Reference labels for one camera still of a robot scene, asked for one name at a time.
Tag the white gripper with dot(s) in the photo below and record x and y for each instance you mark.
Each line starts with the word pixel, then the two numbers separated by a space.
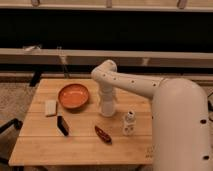
pixel 107 93

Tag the white ceramic cup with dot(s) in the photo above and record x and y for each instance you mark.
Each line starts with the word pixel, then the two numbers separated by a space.
pixel 107 108

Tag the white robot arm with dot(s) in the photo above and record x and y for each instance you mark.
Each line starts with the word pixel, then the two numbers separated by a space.
pixel 180 118

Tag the black eraser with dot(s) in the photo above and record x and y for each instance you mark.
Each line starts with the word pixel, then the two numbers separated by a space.
pixel 62 125

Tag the orange bowl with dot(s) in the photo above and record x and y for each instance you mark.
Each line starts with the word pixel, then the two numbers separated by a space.
pixel 73 96

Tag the small white patterned bottle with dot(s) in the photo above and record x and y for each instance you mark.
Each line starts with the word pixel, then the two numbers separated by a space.
pixel 129 120

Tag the red chili pepper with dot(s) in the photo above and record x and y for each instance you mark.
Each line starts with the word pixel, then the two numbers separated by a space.
pixel 103 135

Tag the wooden table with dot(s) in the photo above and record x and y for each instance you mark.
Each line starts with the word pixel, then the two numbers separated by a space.
pixel 41 143

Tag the beige sponge block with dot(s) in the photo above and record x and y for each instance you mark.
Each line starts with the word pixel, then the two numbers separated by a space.
pixel 50 108

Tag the black chair base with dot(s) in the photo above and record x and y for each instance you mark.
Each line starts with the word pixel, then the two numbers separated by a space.
pixel 17 124

